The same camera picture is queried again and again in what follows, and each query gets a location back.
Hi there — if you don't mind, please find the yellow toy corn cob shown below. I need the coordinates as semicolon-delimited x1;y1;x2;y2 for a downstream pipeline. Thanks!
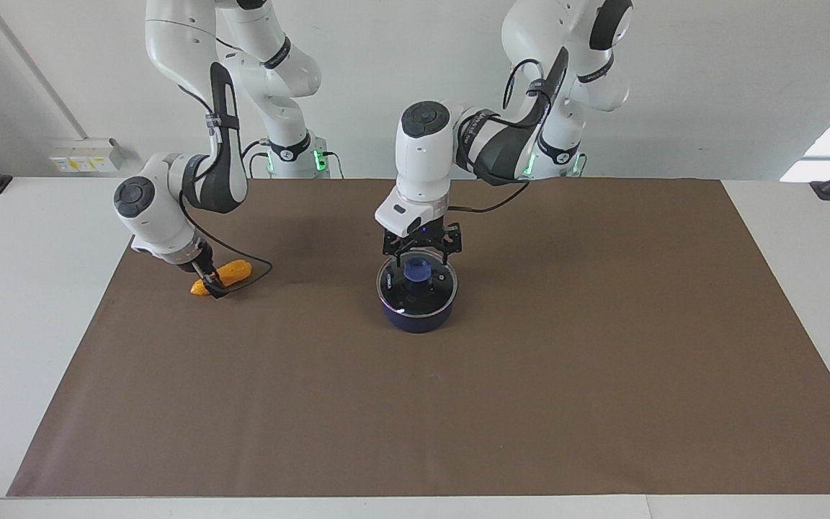
190;260;253;297

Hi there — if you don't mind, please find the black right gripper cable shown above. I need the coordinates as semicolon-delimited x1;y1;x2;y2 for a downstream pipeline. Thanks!
176;85;274;296

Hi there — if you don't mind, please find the white wall cable duct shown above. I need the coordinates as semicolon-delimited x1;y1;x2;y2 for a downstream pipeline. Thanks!
0;0;89;141

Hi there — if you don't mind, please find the brown table mat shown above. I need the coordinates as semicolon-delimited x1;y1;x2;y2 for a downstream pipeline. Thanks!
6;178;830;498

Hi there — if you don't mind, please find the blue saucepan with long handle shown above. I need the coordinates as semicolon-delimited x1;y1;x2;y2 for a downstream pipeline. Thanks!
376;256;459;334

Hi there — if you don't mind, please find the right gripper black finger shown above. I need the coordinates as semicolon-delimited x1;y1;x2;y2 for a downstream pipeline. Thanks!
202;267;229;300

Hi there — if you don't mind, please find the white wall outlet box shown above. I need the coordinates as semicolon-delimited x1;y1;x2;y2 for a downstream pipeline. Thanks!
50;137;128;174

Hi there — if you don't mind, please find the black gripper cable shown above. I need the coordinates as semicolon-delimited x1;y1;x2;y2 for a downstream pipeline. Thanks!
176;85;274;296
447;47;571;215

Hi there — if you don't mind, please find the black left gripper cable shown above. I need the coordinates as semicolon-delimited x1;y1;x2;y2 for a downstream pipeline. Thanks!
447;47;571;215

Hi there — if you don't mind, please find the glass lid with blue knob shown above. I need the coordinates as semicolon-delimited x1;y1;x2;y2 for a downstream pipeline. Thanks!
376;254;458;318

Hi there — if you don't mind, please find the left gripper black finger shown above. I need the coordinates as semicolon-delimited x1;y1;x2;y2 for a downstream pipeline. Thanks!
383;231;416;272
438;223;463;266

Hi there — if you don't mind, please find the black right arm base cable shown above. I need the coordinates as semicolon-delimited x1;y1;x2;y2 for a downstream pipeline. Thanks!
241;139;272;179

